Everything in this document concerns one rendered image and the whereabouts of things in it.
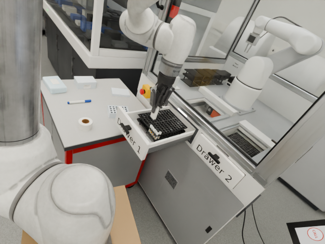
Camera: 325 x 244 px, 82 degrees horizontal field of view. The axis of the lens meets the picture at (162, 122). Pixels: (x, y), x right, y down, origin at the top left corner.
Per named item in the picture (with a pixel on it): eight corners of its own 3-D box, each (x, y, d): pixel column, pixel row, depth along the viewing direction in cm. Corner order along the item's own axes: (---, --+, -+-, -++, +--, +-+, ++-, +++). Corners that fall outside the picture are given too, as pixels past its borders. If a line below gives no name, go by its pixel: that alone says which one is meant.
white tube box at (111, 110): (109, 118, 112) (109, 113, 110) (106, 110, 118) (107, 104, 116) (128, 118, 118) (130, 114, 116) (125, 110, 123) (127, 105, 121)
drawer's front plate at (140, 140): (141, 161, 86) (147, 144, 80) (114, 122, 102) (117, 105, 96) (144, 160, 87) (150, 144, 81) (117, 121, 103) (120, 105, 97)
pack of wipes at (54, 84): (67, 92, 119) (67, 86, 117) (51, 94, 113) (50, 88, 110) (58, 81, 126) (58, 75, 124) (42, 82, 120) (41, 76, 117)
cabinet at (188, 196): (184, 266, 131) (247, 209, 86) (119, 159, 187) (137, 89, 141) (249, 205, 190) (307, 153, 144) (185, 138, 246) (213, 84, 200)
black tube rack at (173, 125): (153, 144, 94) (156, 135, 91) (135, 123, 104) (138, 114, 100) (183, 135, 108) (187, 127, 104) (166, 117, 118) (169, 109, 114)
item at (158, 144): (143, 155, 88) (146, 146, 84) (119, 121, 101) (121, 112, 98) (199, 137, 112) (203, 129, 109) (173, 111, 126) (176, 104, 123)
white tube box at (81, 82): (77, 89, 125) (77, 82, 123) (73, 83, 130) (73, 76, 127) (96, 88, 133) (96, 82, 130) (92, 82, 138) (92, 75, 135)
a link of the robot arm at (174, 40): (188, 62, 78) (160, 49, 79) (203, 22, 69) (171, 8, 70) (181, 68, 69) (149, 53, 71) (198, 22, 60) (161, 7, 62)
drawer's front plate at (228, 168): (230, 190, 89) (243, 176, 83) (191, 147, 105) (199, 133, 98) (232, 188, 90) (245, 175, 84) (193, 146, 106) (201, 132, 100)
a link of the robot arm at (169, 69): (187, 65, 74) (182, 78, 78) (174, 55, 79) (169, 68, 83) (170, 64, 69) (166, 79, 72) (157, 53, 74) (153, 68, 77)
